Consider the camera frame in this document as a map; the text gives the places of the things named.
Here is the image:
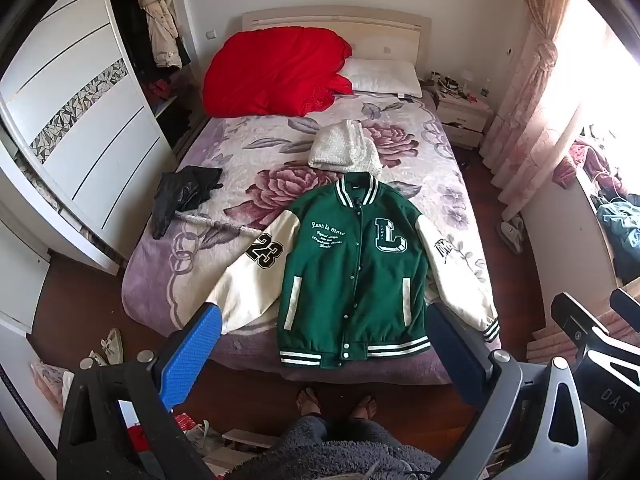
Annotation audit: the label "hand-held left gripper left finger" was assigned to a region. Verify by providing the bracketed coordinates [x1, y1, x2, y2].
[56, 302, 223, 480]

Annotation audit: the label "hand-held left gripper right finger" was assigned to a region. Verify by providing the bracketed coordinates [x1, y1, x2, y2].
[428, 301, 589, 480]

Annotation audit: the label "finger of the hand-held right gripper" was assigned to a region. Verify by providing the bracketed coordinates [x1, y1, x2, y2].
[550, 291, 610, 361]
[609, 287, 640, 333]

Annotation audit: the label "green varsity jacket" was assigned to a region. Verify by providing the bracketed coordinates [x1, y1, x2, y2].
[218, 171, 501, 371]

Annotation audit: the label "red folded clothes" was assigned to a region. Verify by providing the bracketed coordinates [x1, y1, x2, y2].
[146, 79, 175, 104]

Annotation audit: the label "pink quilted mat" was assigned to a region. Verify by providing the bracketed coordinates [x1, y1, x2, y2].
[526, 309, 623, 367]

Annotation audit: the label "red bag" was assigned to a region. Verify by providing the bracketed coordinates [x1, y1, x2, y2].
[127, 411, 195, 457]

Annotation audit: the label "teal cloth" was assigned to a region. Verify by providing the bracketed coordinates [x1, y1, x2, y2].
[596, 199, 640, 263]

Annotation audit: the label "beige shoe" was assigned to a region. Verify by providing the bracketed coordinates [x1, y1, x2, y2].
[99, 328, 124, 367]

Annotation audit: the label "white slippers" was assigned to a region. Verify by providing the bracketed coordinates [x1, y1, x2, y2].
[496, 216, 527, 254]

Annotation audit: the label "white box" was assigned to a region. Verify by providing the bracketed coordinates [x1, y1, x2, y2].
[220, 427, 282, 461]

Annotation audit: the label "person's right foot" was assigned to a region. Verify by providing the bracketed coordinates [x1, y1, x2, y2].
[351, 394, 379, 422]

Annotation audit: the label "person's foot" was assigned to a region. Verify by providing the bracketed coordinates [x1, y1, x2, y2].
[295, 386, 322, 418]
[351, 394, 379, 422]

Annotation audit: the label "person's left foot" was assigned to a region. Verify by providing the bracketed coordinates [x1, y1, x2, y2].
[295, 386, 322, 418]

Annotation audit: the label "person's grey fleece clothing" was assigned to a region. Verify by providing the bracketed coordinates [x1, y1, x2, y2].
[251, 414, 442, 480]

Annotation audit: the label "pink cloth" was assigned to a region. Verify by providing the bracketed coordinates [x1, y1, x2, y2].
[569, 140, 612, 183]

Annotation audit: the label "purple floral blanket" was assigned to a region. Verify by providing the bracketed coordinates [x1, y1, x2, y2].
[121, 94, 495, 387]

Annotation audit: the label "black garment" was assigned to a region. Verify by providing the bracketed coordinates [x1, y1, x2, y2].
[151, 165, 224, 240]

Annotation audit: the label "white nightstand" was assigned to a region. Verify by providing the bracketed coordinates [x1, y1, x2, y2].
[434, 91, 492, 150]

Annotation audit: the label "pink floral curtain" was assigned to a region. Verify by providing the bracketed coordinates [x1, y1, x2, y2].
[479, 0, 588, 222]

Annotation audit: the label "folded white knit cloth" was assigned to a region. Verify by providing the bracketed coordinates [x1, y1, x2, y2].
[307, 119, 384, 179]

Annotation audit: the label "white wardrobe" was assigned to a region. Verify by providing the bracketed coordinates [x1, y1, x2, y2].
[0, 0, 213, 277]

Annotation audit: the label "white pillow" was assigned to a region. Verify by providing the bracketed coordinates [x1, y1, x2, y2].
[343, 57, 424, 99]

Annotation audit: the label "red duvet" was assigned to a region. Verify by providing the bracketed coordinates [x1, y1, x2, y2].
[202, 27, 355, 117]

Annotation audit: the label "beige hanging coat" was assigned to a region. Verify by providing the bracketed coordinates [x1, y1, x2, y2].
[137, 0, 182, 70]

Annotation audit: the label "cream bed headboard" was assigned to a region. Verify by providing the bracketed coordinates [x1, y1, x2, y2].
[242, 10, 432, 70]

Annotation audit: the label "black hanging coat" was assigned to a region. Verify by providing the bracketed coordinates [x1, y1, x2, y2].
[107, 0, 151, 83]

